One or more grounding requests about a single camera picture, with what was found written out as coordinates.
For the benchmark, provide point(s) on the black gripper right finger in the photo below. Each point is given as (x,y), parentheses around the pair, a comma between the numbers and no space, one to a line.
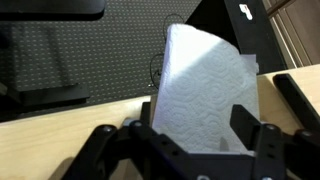
(245,126)

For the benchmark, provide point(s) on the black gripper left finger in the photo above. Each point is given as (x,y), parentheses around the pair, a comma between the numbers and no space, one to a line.
(145,115)

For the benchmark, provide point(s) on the white paper towel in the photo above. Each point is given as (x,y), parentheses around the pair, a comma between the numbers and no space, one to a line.
(203,76)

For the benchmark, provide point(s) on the black monitor stand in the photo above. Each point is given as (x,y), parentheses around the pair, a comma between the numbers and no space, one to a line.
(245,24)

